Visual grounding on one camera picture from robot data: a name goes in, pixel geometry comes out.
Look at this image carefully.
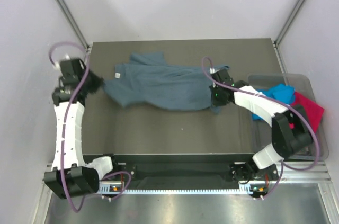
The clear plastic bin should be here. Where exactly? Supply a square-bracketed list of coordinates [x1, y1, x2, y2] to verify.
[247, 73, 330, 161]

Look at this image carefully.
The aluminium frame post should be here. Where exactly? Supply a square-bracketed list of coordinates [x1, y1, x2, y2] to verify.
[55, 0, 90, 50]
[273, 0, 306, 49]

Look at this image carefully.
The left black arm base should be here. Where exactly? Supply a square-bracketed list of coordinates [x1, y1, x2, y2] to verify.
[102, 155, 136, 182]

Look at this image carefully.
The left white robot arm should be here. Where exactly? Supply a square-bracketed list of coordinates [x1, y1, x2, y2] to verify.
[43, 58, 120, 199]

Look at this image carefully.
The magenta t-shirt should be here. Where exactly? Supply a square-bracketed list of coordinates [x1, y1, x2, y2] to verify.
[292, 91, 325, 132]

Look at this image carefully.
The slotted cable duct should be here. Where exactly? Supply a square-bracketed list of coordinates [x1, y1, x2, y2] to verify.
[97, 182, 267, 196]

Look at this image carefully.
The bright blue t-shirt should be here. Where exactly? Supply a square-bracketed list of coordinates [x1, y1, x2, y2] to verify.
[257, 84, 295, 105]

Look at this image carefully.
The right aluminium frame post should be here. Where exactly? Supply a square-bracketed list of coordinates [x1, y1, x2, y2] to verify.
[273, 0, 306, 49]

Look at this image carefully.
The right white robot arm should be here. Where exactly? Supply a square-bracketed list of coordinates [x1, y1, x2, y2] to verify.
[205, 68, 320, 180]

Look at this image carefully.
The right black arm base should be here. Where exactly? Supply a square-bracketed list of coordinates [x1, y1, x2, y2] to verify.
[229, 162, 279, 183]

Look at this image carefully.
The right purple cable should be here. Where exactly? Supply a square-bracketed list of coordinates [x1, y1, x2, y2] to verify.
[201, 56, 321, 201]

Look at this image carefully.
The grey-blue t-shirt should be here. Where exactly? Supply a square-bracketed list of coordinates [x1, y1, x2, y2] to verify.
[103, 52, 221, 114]

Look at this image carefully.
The front aluminium rail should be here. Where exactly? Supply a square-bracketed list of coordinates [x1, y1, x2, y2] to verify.
[41, 162, 332, 182]

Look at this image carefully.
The left aluminium frame post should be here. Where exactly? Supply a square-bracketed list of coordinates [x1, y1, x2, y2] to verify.
[55, 0, 90, 50]

